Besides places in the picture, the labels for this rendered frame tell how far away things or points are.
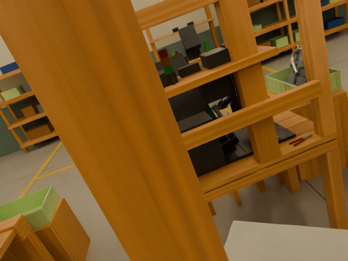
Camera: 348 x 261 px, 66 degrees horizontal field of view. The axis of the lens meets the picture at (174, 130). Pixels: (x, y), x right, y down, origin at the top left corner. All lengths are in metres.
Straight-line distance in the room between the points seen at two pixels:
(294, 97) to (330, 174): 0.67
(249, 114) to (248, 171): 0.39
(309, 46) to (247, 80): 0.40
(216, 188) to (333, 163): 0.80
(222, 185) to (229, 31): 0.90
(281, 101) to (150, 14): 0.84
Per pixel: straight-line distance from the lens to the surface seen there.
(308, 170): 2.96
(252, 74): 1.55
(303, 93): 1.67
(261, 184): 2.87
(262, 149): 1.72
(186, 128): 1.63
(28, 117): 7.79
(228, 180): 1.72
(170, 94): 1.39
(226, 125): 1.50
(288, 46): 7.60
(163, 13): 1.40
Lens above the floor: 1.86
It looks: 22 degrees down
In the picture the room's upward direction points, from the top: 21 degrees counter-clockwise
